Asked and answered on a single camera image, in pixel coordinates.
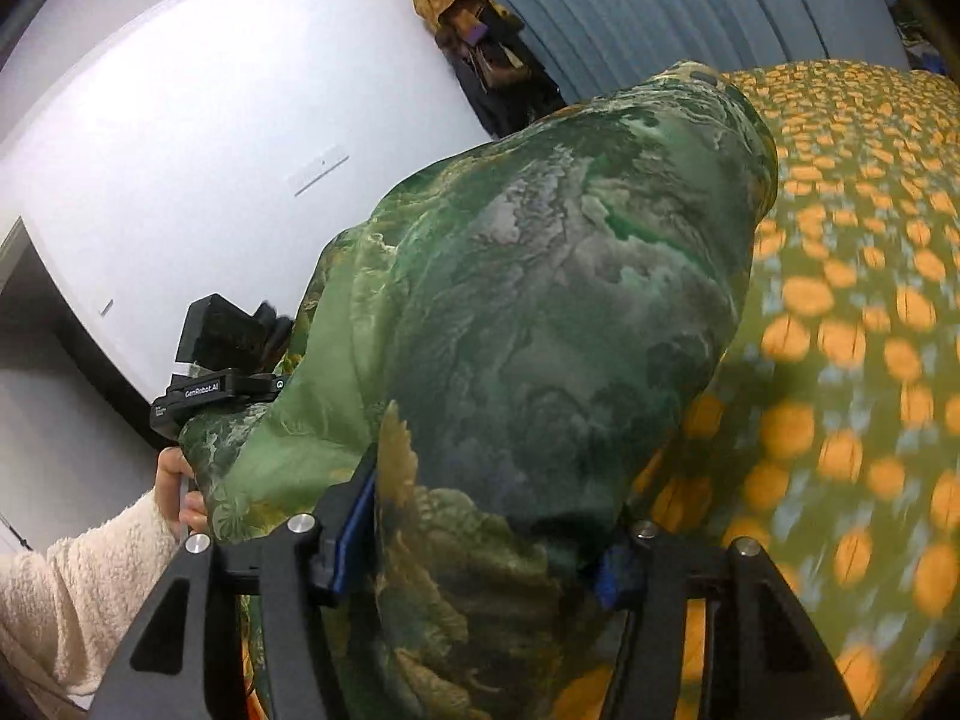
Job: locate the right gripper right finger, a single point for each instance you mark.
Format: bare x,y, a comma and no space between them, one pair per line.
762,655

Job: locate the pumpkin pattern green quilt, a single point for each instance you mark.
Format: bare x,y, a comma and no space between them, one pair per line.
830,430

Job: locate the cream fleece sleeve forearm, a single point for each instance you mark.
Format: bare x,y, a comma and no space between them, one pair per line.
64,611

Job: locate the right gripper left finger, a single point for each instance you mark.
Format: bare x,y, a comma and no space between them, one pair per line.
182,656

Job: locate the hanging coats on rack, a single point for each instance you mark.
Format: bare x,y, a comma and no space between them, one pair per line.
506,86

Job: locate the person left hand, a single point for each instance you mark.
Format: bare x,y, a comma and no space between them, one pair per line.
184,511

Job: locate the green landscape print jacket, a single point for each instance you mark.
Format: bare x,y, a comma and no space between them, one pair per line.
515,332

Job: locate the white wall switch plate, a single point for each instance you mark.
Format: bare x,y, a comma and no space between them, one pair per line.
308,174

